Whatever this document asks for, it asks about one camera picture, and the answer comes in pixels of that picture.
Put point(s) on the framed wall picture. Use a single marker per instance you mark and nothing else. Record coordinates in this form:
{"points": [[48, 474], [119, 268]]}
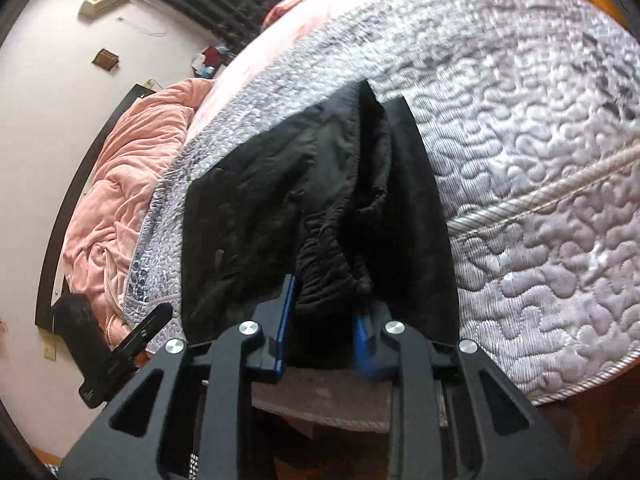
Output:
{"points": [[106, 59]]}

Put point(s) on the dark patterned curtain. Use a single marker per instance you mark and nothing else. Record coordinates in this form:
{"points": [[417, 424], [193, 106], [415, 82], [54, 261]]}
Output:
{"points": [[215, 0]]}

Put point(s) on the dark curved headboard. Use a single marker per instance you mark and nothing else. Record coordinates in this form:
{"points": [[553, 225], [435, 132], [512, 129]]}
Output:
{"points": [[75, 185]]}

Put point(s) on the grey quilted mattress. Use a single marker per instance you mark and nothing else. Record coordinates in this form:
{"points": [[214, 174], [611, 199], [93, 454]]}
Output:
{"points": [[525, 110]]}

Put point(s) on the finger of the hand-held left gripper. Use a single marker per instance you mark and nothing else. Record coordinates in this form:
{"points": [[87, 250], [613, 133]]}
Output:
{"points": [[145, 330]]}

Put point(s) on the pink bed sheet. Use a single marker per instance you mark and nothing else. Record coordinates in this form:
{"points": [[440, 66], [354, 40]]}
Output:
{"points": [[300, 25]]}

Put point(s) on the black pants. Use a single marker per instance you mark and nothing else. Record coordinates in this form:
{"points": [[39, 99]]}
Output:
{"points": [[280, 185]]}

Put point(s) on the wall socket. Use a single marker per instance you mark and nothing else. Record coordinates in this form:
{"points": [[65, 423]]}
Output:
{"points": [[48, 351]]}

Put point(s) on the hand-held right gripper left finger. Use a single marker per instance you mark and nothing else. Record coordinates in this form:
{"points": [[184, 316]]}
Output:
{"points": [[280, 340]]}

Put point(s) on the pile of colourful clothes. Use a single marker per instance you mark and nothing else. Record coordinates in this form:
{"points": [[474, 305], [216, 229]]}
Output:
{"points": [[210, 60]]}

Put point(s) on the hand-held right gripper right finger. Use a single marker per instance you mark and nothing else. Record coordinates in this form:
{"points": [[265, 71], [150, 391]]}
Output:
{"points": [[364, 347]]}

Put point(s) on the pink velvet blanket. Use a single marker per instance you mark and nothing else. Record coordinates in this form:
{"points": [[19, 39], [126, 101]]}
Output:
{"points": [[130, 170]]}

